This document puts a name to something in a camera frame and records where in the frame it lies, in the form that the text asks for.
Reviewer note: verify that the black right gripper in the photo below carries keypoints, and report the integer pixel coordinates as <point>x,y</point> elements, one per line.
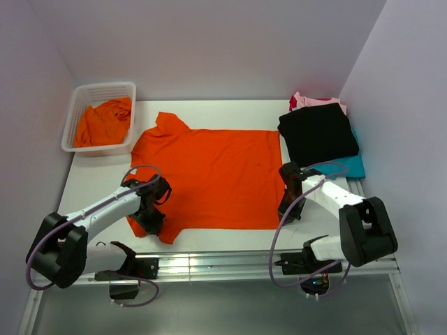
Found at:
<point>294,214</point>

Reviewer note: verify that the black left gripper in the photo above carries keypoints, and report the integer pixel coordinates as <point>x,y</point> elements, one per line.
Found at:
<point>154,227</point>

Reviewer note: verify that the orange t-shirt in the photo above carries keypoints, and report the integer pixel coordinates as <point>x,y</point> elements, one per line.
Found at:
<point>106,124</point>
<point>220,179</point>

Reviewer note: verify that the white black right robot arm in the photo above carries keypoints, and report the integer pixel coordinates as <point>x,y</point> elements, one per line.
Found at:
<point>365,231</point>

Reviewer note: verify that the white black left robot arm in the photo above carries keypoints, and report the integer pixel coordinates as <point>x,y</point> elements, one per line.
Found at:
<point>61,252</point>

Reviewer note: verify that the teal folded t-shirt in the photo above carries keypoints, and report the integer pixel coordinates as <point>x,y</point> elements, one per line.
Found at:
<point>349,167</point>

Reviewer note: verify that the black folded t-shirt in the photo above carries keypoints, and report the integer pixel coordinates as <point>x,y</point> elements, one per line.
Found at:
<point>294,127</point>

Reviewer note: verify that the orange t-shirt in basket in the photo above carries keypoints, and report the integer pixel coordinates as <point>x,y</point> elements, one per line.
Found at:
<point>106,124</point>

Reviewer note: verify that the pink folded t-shirt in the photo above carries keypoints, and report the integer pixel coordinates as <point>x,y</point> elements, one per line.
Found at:
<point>298,101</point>

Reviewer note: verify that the white plastic laundry basket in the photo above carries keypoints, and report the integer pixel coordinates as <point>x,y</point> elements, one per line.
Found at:
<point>94,95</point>

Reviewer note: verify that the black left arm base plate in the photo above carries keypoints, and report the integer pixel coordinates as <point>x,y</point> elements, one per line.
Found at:
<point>146,268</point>

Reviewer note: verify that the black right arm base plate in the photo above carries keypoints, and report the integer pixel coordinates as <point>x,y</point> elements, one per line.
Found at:
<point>300,263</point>

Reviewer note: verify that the aluminium table frame rail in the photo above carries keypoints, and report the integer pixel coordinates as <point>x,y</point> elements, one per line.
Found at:
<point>220,285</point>

